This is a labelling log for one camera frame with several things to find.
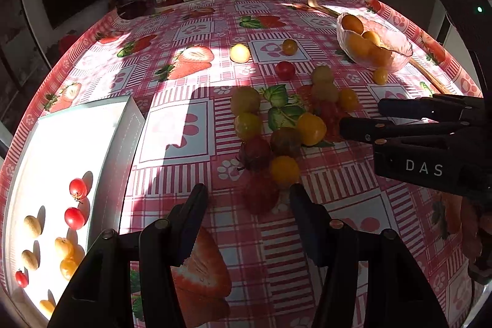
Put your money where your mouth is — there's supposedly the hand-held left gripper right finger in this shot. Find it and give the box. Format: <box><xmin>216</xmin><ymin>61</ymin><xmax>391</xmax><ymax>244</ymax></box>
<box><xmin>289</xmin><ymin>184</ymin><xmax>448</xmax><ymax>328</ymax></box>

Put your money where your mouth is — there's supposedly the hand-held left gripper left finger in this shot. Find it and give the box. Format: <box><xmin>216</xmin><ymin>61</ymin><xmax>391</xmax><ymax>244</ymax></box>
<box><xmin>48</xmin><ymin>184</ymin><xmax>210</xmax><ymax>328</ymax></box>

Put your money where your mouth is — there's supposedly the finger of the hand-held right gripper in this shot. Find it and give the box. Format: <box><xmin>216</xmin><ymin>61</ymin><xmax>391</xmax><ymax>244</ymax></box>
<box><xmin>379</xmin><ymin>95</ymin><xmax>485</xmax><ymax>121</ymax></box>
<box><xmin>340</xmin><ymin>117</ymin><xmax>473</xmax><ymax>145</ymax></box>

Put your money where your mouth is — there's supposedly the pile of mixed cherry tomatoes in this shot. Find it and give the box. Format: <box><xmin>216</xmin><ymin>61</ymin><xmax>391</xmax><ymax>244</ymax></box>
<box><xmin>230</xmin><ymin>65</ymin><xmax>362</xmax><ymax>215</ymax></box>

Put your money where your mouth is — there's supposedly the white tray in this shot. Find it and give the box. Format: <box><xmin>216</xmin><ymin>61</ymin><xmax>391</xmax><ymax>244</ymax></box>
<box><xmin>2</xmin><ymin>95</ymin><xmax>145</xmax><ymax>317</ymax></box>

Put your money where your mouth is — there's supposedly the tan cherry tomato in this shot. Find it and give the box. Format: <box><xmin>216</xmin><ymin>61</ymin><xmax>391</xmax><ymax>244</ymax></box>
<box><xmin>24</xmin><ymin>216</ymin><xmax>42</xmax><ymax>239</ymax></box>
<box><xmin>21</xmin><ymin>250</ymin><xmax>39</xmax><ymax>271</ymax></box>

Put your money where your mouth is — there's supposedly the person's right hand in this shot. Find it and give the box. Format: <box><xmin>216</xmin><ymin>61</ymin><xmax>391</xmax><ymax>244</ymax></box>
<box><xmin>442</xmin><ymin>193</ymin><xmax>492</xmax><ymax>267</ymax></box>

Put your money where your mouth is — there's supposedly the clear glass bowl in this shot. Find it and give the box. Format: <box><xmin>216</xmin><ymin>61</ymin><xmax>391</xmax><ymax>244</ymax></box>
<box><xmin>336</xmin><ymin>12</ymin><xmax>414</xmax><ymax>73</ymax></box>

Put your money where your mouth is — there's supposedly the wooden back scratcher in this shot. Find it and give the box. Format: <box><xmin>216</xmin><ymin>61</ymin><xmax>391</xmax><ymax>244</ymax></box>
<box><xmin>307</xmin><ymin>0</ymin><xmax>452</xmax><ymax>95</ymax></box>

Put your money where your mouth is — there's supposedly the pale yellow cherry tomato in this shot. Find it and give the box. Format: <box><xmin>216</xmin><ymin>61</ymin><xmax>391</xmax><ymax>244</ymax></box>
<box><xmin>230</xmin><ymin>44</ymin><xmax>251</xmax><ymax>63</ymax></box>

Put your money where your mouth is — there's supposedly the strawberry print tablecloth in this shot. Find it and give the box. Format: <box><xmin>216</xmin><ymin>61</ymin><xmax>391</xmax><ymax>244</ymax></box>
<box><xmin>0</xmin><ymin>0</ymin><xmax>483</xmax><ymax>328</ymax></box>

